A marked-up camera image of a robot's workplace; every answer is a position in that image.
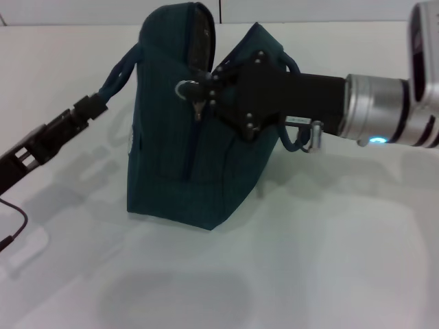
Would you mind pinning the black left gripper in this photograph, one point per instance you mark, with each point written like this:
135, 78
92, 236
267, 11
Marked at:
17, 164

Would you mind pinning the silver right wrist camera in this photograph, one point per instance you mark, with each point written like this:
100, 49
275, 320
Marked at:
427, 51

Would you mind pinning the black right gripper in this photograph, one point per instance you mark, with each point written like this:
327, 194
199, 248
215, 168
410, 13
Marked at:
281, 99

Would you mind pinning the dark teal fabric lunch bag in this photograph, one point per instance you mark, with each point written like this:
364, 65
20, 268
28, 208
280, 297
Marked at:
164, 154

